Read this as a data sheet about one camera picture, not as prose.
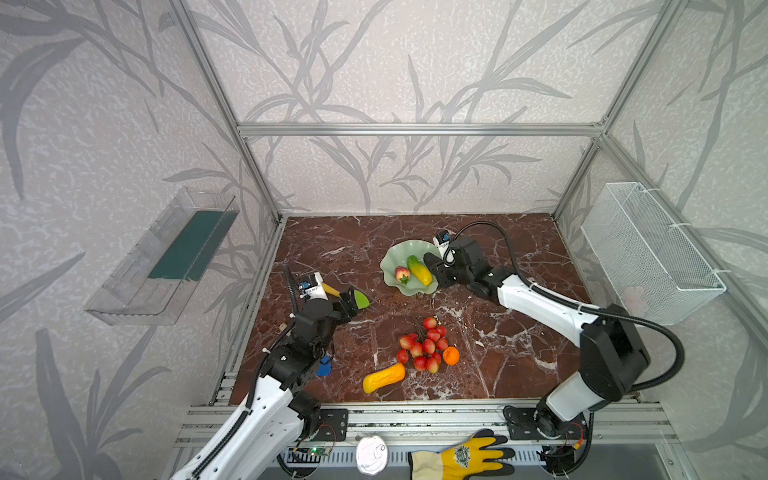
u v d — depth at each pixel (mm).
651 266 641
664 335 423
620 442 748
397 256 1044
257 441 554
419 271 987
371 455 652
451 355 817
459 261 679
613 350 444
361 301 961
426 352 806
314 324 545
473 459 670
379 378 777
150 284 640
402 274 985
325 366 818
